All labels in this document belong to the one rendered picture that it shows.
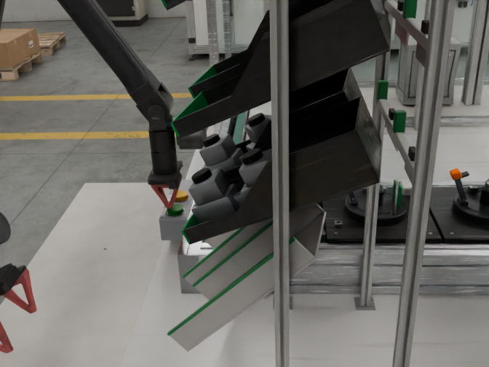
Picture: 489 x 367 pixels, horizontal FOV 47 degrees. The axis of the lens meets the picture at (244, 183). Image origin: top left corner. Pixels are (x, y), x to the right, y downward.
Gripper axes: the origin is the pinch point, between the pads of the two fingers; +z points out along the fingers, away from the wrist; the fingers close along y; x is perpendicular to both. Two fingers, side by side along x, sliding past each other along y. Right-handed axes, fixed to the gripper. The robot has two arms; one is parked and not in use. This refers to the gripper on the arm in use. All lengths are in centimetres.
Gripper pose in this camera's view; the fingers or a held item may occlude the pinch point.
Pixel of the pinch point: (169, 204)
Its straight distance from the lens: 134.3
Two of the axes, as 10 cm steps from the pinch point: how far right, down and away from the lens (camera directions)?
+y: 0.5, -4.5, 8.9
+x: -10.0, 0.0, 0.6
